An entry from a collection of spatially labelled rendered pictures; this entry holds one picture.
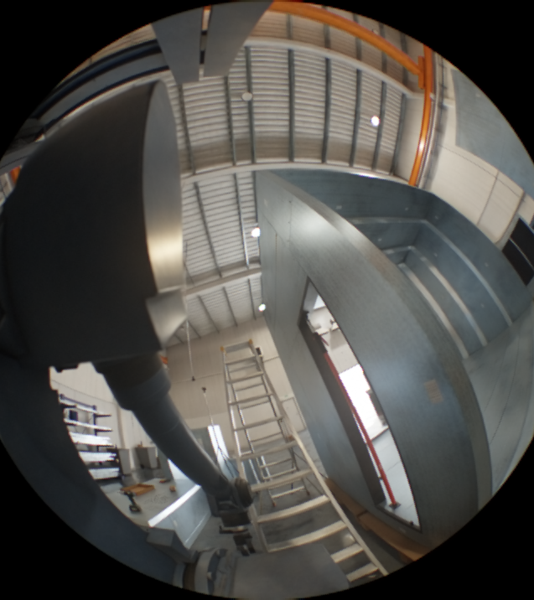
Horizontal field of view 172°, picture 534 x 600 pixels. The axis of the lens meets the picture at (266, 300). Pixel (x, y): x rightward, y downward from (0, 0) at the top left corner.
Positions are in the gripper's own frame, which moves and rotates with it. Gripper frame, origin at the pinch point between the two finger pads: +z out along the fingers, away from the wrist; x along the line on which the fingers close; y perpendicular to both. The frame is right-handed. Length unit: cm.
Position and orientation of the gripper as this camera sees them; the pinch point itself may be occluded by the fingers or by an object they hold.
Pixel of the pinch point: (249, 554)
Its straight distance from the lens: 109.0
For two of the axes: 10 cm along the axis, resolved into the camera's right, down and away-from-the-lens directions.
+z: 3.0, 4.7, -8.3
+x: 0.7, 8.6, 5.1
